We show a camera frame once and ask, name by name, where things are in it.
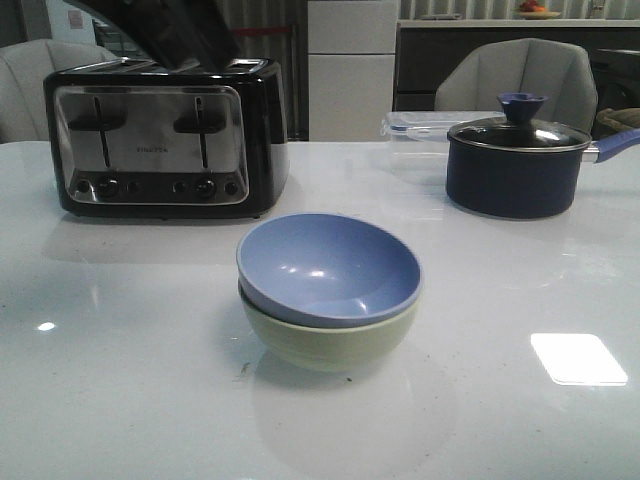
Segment brown woven basket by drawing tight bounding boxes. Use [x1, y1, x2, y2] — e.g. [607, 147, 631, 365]
[596, 107, 640, 139]

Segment fruit bowl on counter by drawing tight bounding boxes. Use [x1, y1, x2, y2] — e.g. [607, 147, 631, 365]
[515, 0, 561, 20]

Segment clear plastic food container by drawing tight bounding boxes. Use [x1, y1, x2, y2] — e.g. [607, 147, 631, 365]
[381, 111, 503, 187]

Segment grey chair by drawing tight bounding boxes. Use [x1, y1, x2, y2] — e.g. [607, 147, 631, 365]
[1, 39, 116, 143]
[434, 38, 598, 133]

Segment grey chair right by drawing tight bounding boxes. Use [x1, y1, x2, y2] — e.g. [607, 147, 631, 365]
[434, 38, 598, 133]

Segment blue plastic bowl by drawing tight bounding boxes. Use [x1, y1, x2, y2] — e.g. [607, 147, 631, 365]
[236, 213, 423, 328]

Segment green plastic bowl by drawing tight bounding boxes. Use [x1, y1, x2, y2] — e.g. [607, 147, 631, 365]
[238, 289, 420, 372]

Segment dark blue saucepan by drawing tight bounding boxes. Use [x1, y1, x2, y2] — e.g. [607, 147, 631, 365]
[445, 129, 639, 219]

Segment grey chair left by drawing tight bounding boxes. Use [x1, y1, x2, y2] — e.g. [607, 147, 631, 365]
[1, 39, 116, 143]

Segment dark counter sideboard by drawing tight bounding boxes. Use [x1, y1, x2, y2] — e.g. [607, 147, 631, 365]
[393, 19, 639, 110]

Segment white cabinet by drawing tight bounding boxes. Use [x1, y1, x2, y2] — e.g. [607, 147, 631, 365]
[307, 1, 400, 142]

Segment black chrome four-slot toaster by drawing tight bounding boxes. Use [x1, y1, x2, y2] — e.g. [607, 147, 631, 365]
[44, 58, 289, 219]

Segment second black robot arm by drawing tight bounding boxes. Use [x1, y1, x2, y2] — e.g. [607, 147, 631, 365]
[72, 0, 240, 73]

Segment glass pot lid blue knob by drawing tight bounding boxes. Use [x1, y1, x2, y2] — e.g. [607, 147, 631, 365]
[447, 92, 591, 152]

